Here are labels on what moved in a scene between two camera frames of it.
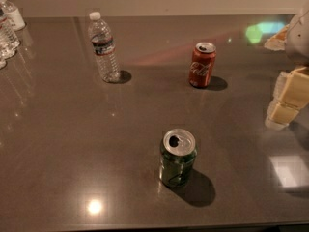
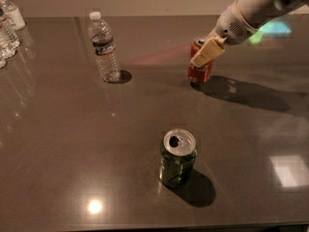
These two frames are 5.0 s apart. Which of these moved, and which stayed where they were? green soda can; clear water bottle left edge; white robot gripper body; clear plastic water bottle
Moved: white robot gripper body
Stayed: clear water bottle left edge; clear plastic water bottle; green soda can
